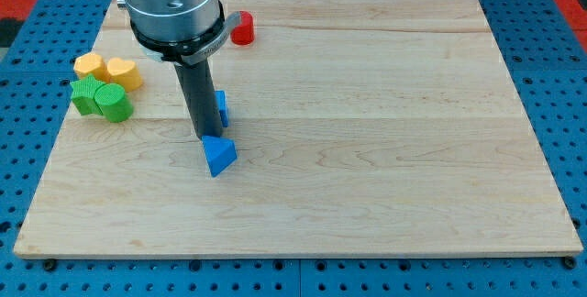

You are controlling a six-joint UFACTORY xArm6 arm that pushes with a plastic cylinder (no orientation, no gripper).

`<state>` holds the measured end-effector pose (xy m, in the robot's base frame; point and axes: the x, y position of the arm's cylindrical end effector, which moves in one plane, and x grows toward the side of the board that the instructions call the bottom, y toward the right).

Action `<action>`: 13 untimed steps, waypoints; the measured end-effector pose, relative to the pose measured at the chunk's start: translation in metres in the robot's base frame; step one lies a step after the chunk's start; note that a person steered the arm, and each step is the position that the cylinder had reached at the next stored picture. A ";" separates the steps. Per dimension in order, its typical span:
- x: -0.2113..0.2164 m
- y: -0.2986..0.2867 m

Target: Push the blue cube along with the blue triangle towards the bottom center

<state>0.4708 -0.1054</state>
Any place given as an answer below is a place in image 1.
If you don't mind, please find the blue triangle block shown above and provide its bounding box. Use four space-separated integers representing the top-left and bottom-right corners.
202 136 238 177

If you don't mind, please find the yellow heart block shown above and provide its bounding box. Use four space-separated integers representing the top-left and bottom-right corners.
106 57 143 92

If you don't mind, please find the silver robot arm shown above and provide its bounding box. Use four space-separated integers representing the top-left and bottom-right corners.
125 0 242 138

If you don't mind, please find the wooden board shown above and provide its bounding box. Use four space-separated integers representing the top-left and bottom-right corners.
14 0 583 259

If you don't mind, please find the green cylinder block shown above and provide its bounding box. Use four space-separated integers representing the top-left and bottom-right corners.
94 83 134 123

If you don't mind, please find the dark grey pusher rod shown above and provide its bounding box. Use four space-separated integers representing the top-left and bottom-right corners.
174 60 223 138

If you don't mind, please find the green star block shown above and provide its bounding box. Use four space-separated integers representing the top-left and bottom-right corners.
70 74 105 116

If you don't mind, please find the blue cube block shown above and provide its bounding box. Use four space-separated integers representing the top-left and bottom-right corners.
216 90 229 127

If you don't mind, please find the yellow pentagon block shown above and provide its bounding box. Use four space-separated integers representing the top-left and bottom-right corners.
73 52 110 83

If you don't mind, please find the red cylinder block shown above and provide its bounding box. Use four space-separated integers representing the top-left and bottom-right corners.
230 11 255 46

